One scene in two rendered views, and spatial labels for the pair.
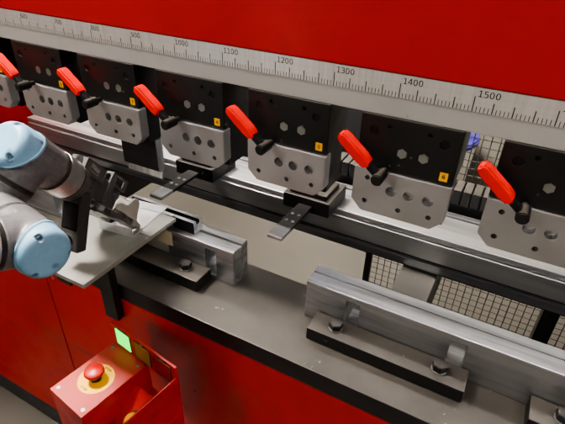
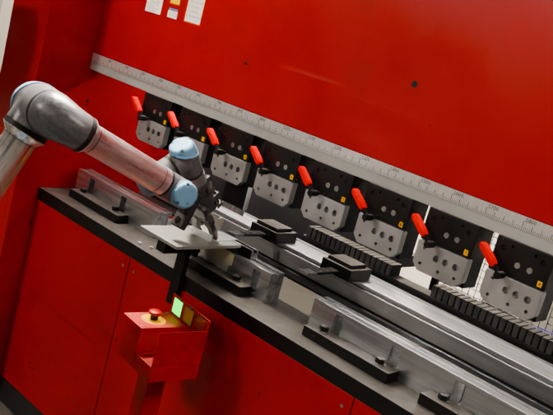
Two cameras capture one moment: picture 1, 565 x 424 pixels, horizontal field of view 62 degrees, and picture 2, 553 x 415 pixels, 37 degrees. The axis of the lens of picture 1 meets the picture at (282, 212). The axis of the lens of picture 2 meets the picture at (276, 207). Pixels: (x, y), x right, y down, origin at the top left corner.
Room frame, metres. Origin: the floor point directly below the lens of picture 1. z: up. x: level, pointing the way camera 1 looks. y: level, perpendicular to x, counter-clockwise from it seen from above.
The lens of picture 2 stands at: (-1.53, -0.40, 1.68)
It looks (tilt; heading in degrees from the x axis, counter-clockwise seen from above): 12 degrees down; 13
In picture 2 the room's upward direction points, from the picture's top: 15 degrees clockwise
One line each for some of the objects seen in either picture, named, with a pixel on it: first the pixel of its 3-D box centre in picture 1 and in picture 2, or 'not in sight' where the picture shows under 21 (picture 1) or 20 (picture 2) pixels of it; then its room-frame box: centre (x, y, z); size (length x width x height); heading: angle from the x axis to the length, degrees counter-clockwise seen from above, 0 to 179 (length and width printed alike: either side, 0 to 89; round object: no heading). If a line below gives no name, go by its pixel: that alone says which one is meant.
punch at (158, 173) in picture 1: (143, 154); (235, 197); (0.94, 0.31, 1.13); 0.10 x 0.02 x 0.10; 63
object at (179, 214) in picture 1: (163, 213); (232, 243); (0.92, 0.28, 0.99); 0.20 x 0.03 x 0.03; 63
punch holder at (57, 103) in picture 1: (58, 79); (199, 137); (1.04, 0.51, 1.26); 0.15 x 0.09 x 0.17; 63
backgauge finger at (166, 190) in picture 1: (188, 172); (258, 230); (1.09, 0.25, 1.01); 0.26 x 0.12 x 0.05; 153
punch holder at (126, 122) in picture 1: (124, 95); (239, 155); (0.95, 0.33, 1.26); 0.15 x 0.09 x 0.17; 63
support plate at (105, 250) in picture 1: (102, 236); (191, 236); (0.81, 0.38, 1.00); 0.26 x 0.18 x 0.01; 153
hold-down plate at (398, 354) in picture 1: (383, 353); (349, 352); (0.61, -0.20, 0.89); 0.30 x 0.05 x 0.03; 63
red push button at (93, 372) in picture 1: (95, 374); (154, 315); (0.62, 0.37, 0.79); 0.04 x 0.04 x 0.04
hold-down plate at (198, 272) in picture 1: (152, 259); (212, 272); (0.87, 0.30, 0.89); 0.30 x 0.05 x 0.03; 63
